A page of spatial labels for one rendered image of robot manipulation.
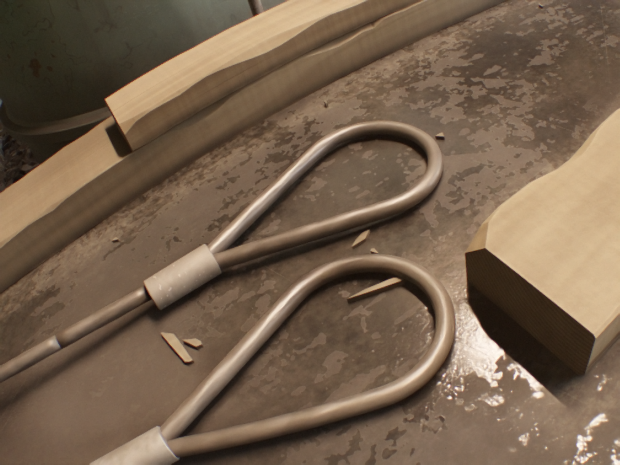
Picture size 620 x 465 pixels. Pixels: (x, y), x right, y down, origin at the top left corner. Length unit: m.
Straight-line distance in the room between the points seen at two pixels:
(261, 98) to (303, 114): 0.04
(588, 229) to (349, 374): 0.16
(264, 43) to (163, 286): 0.25
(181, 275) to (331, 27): 0.28
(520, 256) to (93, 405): 0.29
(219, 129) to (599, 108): 0.35
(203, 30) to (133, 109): 0.35
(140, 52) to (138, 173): 0.35
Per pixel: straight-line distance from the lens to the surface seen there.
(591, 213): 0.33
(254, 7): 0.75
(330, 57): 0.55
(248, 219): 0.41
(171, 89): 0.50
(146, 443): 0.32
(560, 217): 0.32
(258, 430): 0.30
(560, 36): 0.62
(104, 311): 0.40
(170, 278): 0.39
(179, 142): 0.51
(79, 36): 0.85
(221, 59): 0.51
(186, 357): 0.37
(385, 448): 0.30
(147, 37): 0.82
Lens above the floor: 0.27
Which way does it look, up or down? 43 degrees down
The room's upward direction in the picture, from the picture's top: 19 degrees counter-clockwise
